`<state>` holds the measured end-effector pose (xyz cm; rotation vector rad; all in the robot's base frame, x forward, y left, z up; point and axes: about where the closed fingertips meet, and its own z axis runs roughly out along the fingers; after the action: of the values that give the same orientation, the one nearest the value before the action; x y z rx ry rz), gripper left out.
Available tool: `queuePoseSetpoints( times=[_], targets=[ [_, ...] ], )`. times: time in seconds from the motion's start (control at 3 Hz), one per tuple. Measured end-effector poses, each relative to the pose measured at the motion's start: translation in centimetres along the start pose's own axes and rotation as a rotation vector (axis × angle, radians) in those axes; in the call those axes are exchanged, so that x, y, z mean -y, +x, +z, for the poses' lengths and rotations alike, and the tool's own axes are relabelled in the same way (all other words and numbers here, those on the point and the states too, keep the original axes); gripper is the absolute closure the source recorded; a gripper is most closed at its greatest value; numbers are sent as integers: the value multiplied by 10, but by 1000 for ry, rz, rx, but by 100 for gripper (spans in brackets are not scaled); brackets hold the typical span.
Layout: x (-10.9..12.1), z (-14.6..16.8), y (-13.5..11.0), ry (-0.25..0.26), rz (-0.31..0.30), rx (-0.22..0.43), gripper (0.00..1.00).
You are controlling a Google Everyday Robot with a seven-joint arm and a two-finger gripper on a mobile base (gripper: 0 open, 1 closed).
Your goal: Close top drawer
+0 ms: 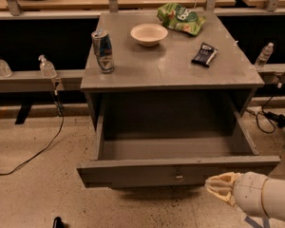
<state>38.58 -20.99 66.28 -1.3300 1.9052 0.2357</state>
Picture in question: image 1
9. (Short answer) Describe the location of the grey top drawer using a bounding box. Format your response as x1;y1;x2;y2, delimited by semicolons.
78;95;280;188

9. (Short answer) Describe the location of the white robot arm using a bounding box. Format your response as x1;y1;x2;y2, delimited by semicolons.
205;172;285;221

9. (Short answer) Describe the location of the grey wooden drawer cabinet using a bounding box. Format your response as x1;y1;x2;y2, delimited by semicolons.
81;10;263;123

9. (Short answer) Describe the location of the black snack packet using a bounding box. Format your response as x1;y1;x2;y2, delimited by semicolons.
191;43;219;67

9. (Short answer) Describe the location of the clear water bottle right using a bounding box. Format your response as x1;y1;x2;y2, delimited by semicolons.
255;43;274;71

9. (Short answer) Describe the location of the white ceramic bowl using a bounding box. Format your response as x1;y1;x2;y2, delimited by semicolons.
130;24;168;47

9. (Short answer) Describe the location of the black object bottom edge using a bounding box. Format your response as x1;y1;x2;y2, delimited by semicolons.
52;217;65;228

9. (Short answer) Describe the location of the green chip bag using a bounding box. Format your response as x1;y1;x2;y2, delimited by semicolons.
157;3;206;36

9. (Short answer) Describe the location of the crushed blue silver can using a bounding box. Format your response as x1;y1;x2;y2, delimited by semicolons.
91;29;114;73

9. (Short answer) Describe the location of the clear bottle with pump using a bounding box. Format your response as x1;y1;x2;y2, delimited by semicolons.
38;55;57;79

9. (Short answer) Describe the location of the clear bottle far left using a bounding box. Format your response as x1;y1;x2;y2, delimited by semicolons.
0;59;12;77

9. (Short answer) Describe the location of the black floor cable left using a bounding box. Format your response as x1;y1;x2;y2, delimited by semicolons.
0;88;66;178

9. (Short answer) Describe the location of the grey metal shelf rail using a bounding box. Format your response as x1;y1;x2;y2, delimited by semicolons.
0;69;85;93

